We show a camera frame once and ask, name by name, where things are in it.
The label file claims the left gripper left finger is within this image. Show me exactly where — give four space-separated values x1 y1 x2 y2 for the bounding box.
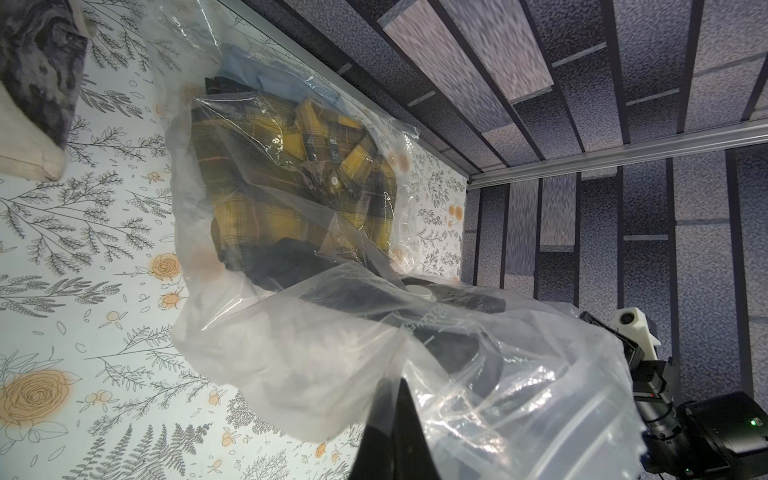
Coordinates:
348 379 399 480

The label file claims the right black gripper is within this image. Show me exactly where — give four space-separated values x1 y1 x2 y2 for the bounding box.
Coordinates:
578 311 690 474

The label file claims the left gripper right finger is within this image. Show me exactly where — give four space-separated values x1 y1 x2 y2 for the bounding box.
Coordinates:
395 379 440 480

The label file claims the black tray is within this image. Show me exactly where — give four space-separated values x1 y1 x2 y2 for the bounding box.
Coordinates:
242 238 506 374

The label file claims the clear plastic vacuum bag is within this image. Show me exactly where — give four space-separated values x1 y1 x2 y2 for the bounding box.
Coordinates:
139 1 645 479

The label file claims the yellow black plaid shirt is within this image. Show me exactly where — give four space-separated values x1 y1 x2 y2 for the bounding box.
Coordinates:
191 77 397 270

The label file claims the light blue shirt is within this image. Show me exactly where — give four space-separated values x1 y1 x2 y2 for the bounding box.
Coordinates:
217 44 321 103

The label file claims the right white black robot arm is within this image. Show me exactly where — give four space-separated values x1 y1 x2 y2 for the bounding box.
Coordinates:
578 308 767 479

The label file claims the white round bag valve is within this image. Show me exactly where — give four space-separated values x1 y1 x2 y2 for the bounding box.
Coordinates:
406 285 437 302

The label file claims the beige canvas tote bag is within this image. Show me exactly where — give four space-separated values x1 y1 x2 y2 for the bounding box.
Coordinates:
1 1 90 182

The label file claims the floral patterned table cloth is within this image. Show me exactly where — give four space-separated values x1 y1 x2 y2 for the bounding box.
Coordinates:
0 0 469 480

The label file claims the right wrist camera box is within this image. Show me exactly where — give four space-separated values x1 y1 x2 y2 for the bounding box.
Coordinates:
609 307 661 360

